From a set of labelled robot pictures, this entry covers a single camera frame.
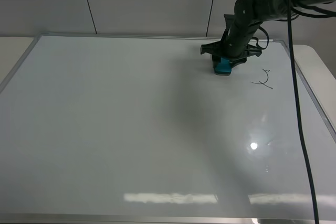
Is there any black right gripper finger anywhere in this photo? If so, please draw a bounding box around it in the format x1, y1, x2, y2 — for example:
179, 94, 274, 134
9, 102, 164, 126
212, 55, 221, 65
229, 58, 247, 68

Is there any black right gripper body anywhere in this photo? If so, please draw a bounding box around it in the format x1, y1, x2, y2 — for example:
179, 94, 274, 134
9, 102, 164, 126
200, 14, 262, 62

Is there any teal whiteboard eraser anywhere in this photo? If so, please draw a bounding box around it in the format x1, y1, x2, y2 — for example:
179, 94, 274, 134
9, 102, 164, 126
213, 58, 232, 76

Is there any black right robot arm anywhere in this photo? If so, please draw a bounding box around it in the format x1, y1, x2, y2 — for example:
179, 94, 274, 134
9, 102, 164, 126
200, 0, 335, 67

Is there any black marker scribble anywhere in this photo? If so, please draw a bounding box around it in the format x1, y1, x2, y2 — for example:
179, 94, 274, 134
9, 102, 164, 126
250, 69, 273, 89

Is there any black camera cable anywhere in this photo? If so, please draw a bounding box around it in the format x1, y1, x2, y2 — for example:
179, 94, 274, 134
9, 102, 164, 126
251, 24, 270, 50

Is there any thick black hanging cable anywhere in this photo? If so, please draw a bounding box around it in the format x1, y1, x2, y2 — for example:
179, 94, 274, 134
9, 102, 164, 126
287, 0, 320, 224

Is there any white whiteboard with aluminium frame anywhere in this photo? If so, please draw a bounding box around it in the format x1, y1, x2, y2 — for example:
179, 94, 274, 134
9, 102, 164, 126
0, 33, 336, 224

